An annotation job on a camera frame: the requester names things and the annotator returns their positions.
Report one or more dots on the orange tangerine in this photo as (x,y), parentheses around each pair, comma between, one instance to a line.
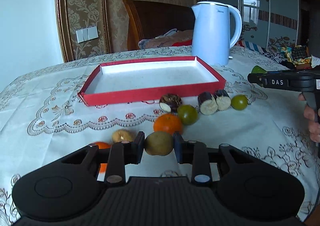
(101,157)
(169,123)

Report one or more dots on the person's right hand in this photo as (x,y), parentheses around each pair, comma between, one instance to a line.
(313,126)

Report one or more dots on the brown water chestnut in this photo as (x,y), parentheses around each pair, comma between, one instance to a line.
(170,102)

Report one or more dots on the colourful clothes pile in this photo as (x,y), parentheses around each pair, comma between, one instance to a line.
(293,57)

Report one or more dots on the white wall switch panel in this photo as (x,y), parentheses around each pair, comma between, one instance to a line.
(86,34)

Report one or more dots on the gold wall panel frame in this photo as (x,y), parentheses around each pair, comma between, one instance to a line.
(73,15)

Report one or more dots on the beige pillow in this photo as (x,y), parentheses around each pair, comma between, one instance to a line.
(169,39)

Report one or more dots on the green lime wedge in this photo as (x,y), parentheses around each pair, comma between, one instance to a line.
(258,69)

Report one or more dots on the green round fruit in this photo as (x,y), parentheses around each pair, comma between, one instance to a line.
(239,102)
(187,114)

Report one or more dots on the brownish green kiwi fruit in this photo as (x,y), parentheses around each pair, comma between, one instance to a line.
(159,143)

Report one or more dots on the white electric kettle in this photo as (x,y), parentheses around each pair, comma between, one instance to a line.
(216,30)

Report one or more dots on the red shallow cardboard box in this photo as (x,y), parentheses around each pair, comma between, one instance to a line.
(148,79)

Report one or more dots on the striped bed sheet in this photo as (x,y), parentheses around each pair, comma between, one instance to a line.
(251,46)

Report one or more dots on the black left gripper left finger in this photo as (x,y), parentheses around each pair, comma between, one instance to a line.
(73,184)

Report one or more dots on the sliding door wardrobe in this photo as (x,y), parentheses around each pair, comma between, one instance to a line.
(268,23)

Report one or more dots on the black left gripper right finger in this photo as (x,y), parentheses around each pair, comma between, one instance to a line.
(229,185)

